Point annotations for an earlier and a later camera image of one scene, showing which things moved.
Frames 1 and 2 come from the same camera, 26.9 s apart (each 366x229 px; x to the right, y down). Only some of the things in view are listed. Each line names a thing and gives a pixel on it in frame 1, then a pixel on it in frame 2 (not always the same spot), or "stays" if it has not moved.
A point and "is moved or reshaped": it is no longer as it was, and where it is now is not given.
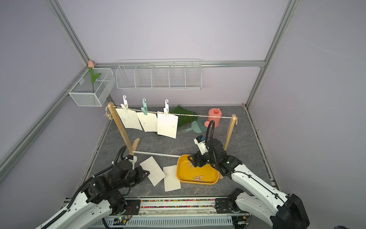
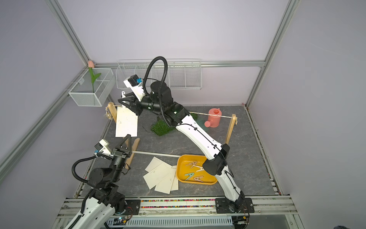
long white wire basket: x=159 y=74 stays
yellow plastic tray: x=204 y=174 stays
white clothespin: x=166 y=109 is moved or reshaped
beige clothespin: x=197 y=178 stays
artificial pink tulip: x=91 y=65 stays
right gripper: x=197 y=156 to x=135 y=105
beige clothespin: x=190 y=164 stays
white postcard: x=149 y=122 to x=157 y=175
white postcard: x=156 y=174 to x=175 y=186
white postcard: x=167 y=126 to x=154 y=163
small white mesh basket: x=94 y=88 stays
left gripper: x=139 y=171 to x=121 y=152
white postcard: x=129 y=119 is moved or reshaped
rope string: x=180 y=112 stays
